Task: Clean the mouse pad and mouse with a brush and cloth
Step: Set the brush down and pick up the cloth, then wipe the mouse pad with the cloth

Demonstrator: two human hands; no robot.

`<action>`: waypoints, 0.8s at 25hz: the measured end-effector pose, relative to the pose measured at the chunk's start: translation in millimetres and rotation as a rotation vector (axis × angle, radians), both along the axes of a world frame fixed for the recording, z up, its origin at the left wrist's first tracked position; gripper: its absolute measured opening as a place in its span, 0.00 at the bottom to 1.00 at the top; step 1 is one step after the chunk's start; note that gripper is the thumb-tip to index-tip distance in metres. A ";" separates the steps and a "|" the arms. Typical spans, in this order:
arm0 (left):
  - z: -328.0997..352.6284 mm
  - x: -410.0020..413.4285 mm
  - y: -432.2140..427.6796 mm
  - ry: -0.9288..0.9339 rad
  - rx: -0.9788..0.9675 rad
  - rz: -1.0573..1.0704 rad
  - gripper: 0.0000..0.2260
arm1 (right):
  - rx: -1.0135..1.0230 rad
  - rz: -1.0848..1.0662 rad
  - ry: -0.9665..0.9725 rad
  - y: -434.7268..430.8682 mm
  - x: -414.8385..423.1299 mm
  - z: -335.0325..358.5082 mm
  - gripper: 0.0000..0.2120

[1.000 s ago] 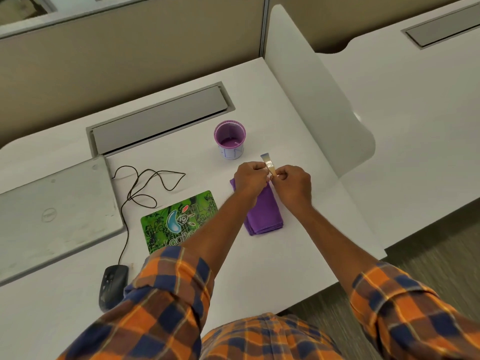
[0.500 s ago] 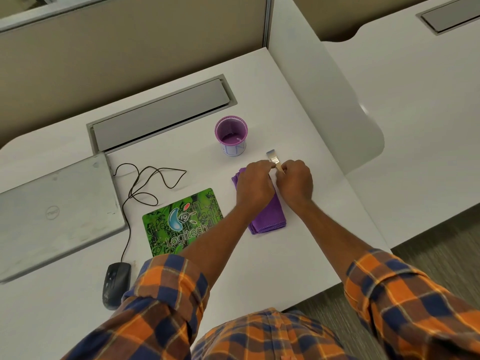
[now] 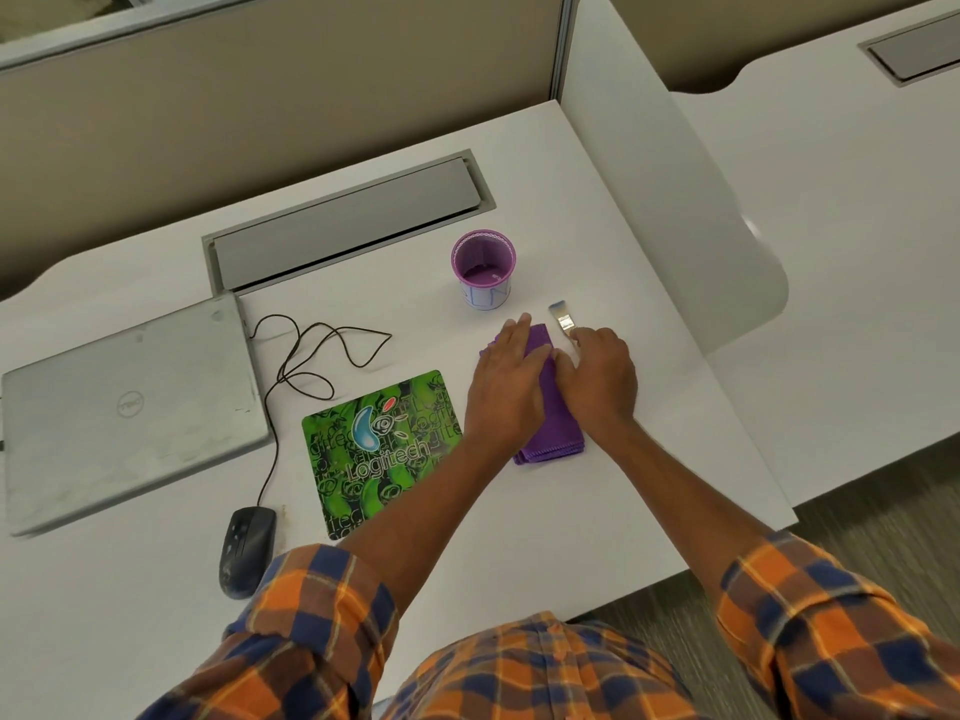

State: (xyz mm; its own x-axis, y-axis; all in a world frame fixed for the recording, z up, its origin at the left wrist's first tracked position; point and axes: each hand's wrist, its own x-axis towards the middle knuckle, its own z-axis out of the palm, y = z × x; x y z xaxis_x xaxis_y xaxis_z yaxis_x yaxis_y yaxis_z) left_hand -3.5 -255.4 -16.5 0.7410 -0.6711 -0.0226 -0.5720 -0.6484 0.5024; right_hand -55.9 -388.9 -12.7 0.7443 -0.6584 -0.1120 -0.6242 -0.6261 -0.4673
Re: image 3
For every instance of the person's left hand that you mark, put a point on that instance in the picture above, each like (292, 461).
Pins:
(502, 397)

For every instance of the person's right thumb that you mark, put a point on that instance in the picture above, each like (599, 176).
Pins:
(562, 365)

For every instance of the orange blue plaid shirt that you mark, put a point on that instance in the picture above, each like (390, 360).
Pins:
(525, 682)

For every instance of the person's left thumb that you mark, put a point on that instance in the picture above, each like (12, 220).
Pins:
(545, 361)

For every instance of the black computer mouse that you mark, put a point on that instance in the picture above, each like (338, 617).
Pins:
(246, 551)

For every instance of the beige cubicle partition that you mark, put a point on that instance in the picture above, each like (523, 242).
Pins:
(262, 104)
(750, 29)

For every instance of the person's left forearm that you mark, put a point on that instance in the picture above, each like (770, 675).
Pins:
(442, 517)

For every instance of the white desk divider panel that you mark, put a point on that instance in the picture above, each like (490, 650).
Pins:
(660, 194)

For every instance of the purple mesh cup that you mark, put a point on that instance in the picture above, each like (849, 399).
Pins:
(484, 266)

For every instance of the green printed mouse pad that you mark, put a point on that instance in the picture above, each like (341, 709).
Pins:
(375, 457)

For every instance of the purple cloth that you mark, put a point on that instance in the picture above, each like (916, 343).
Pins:
(553, 436)

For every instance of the person's right forearm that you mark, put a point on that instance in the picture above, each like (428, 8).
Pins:
(682, 494)

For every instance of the person's right hand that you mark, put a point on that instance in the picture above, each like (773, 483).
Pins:
(600, 382)

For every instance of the grey metal partition post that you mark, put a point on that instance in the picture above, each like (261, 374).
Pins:
(564, 41)

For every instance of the silver closed laptop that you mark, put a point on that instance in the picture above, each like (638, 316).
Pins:
(127, 412)

